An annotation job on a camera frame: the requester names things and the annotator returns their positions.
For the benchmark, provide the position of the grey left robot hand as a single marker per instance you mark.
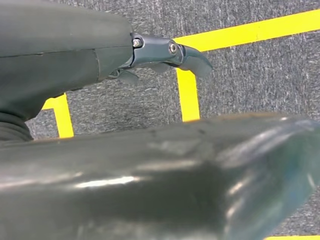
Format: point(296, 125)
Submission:
point(62, 66)

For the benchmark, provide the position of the yellow floor tape square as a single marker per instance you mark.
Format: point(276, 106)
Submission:
point(189, 96)

